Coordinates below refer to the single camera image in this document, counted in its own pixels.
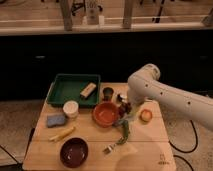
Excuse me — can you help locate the dark grape bunch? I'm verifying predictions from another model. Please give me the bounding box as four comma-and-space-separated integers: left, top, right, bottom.
119, 103, 132, 117

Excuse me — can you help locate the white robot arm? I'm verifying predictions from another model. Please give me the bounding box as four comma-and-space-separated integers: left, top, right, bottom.
127, 64, 213, 131

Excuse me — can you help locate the wooden block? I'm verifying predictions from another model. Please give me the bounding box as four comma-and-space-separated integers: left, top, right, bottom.
80, 83, 96, 98

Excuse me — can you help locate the wooden post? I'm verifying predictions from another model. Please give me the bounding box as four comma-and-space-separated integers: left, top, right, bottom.
122, 0, 133, 29
59, 0, 73, 31

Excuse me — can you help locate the grey cloth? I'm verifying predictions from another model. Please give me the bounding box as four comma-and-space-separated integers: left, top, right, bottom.
112, 116, 130, 127

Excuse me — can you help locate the yellow banana toy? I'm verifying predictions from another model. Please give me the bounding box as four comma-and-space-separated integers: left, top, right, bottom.
48, 127, 75, 142

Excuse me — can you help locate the dark purple bowl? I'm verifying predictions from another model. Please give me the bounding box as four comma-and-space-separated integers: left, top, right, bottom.
60, 137, 88, 168

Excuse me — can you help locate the black cable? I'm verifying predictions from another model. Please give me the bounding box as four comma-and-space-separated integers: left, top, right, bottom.
168, 119, 200, 171

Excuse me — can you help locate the green plastic tray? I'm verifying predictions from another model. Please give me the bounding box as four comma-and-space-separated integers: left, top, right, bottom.
46, 74, 101, 108

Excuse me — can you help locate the wooden post left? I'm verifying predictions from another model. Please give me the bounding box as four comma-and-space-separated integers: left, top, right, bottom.
59, 0, 73, 31

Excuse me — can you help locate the red orange bowl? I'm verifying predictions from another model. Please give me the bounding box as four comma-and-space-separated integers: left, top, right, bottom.
92, 101, 119, 127

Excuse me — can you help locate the white handled brush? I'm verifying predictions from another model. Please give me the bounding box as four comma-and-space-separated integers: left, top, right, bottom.
117, 94, 128, 102

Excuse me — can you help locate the white cup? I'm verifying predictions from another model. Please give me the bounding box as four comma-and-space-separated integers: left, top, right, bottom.
63, 101, 79, 118

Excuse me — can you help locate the blue sponge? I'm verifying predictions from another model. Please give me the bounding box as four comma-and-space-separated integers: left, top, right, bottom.
46, 114, 66, 128

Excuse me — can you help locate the dark metal cup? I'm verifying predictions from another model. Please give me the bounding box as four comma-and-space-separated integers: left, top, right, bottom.
103, 87, 114, 101

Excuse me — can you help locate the wooden post right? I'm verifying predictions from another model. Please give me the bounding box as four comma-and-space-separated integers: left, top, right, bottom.
122, 0, 133, 29

